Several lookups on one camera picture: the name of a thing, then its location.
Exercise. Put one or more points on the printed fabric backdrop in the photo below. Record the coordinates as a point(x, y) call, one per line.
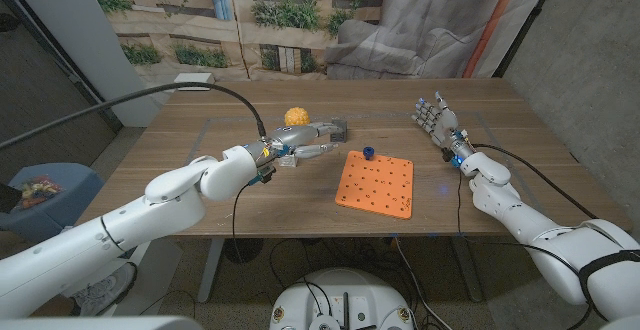
point(300, 30)

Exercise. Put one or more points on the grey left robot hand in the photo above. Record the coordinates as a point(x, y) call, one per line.
point(295, 135)

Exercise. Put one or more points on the black flat device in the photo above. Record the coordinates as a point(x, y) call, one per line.
point(9, 197)

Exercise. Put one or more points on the blue peg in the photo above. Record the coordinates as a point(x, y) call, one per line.
point(369, 153)

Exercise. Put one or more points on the blue-grey upholstered stool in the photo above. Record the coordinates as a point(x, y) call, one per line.
point(65, 205)

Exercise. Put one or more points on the white robot chest cover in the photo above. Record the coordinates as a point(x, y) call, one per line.
point(100, 323)

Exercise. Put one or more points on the white sneaker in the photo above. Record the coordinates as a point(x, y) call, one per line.
point(102, 290)

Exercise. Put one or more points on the orange peg board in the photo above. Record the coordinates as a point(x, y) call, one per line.
point(375, 185)

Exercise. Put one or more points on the black round floor disc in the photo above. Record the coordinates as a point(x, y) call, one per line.
point(243, 250)

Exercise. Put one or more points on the white power strip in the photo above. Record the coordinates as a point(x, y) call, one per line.
point(192, 77)

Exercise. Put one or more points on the dark grey cube block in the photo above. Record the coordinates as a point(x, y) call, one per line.
point(341, 137)

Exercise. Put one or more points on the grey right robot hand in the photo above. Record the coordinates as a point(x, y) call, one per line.
point(442, 120)

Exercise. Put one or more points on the yellow bumpy ball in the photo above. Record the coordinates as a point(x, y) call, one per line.
point(297, 116)

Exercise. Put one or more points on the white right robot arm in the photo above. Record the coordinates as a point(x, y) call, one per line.
point(550, 235)

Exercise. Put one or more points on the white table leg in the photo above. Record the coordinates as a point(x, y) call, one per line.
point(211, 270)
point(467, 270)

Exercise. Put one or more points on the white robot torso base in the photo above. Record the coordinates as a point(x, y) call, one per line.
point(342, 300)

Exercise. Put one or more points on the bag of colourful toys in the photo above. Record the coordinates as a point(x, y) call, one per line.
point(37, 191)

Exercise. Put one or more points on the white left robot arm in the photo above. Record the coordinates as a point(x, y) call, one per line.
point(125, 225)

